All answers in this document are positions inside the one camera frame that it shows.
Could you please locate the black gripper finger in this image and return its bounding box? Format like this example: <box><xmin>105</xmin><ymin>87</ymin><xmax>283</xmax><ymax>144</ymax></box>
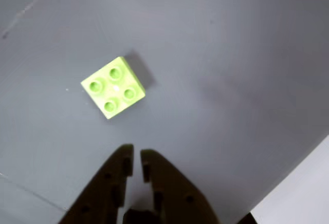
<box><xmin>140</xmin><ymin>149</ymin><xmax>222</xmax><ymax>224</ymax></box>
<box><xmin>58</xmin><ymin>143</ymin><xmax>135</xmax><ymax>224</ymax></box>

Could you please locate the green lego block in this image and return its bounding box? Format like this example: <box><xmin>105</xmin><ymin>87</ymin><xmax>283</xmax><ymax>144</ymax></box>
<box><xmin>80</xmin><ymin>56</ymin><xmax>146</xmax><ymax>120</ymax></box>

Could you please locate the dark grey table mat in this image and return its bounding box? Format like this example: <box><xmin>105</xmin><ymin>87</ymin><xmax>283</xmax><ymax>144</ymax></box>
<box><xmin>0</xmin><ymin>174</ymin><xmax>68</xmax><ymax>224</ymax></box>
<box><xmin>0</xmin><ymin>0</ymin><xmax>329</xmax><ymax>224</ymax></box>

